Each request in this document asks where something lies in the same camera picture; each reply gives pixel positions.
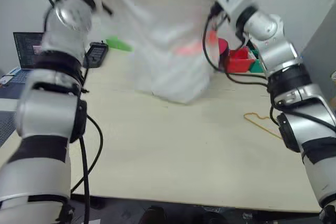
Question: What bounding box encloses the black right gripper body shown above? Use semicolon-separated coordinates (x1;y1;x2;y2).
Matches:
209;1;230;23

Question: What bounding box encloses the white t-shirt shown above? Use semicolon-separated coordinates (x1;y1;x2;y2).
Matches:
112;0;219;104

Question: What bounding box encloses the tan wire hanger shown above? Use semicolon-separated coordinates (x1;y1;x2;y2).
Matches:
243;112;284;140

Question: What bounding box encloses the red plastic bin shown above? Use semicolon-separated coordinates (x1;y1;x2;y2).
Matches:
225;47;256;74

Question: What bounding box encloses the green plastic bin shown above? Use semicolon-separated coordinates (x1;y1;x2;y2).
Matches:
249;50;266;74

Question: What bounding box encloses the green plastic object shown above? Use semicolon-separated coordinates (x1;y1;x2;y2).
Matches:
105;36;135;52

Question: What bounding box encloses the grey partition panel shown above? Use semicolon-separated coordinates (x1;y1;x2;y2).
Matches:
299;3;336;120

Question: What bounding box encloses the black handheld device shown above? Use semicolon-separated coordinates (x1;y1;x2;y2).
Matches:
83;40;109;69

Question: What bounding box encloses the open laptop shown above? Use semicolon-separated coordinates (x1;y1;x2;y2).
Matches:
0;31;46;89

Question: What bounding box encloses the dark rounded shape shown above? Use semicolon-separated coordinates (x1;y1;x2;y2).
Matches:
138;205;166;224

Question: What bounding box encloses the grey perforated board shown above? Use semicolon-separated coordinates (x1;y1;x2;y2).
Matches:
0;110;20;147

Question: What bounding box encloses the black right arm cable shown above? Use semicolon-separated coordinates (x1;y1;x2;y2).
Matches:
202;16;336;132

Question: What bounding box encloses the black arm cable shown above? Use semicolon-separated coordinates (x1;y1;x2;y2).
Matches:
35;0;104;224
202;16;336;132

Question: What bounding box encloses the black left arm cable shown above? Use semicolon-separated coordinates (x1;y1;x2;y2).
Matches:
35;0;104;224

